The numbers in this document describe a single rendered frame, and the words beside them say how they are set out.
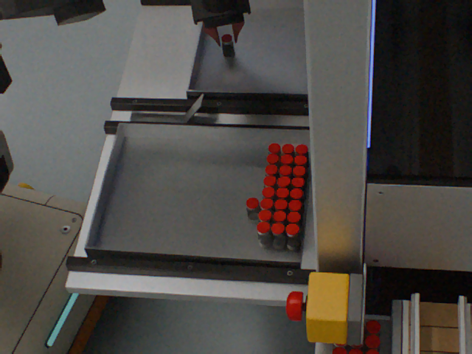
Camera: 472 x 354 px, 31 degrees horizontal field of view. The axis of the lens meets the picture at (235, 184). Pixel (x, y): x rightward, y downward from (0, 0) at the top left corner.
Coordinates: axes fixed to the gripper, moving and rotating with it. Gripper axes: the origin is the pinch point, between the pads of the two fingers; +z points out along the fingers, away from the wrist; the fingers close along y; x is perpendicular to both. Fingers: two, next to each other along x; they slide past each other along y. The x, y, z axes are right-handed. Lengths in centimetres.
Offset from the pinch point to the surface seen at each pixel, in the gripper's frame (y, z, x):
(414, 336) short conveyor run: 17, -4, -67
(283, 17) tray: 11.6, 4.7, 7.9
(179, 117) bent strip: -10.9, 3.7, -13.6
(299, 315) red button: 3, -8, -63
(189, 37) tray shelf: -7.2, 4.2, 6.9
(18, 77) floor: -73, 90, 96
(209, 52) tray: -3.7, 4.1, 1.5
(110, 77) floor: -42, 91, 89
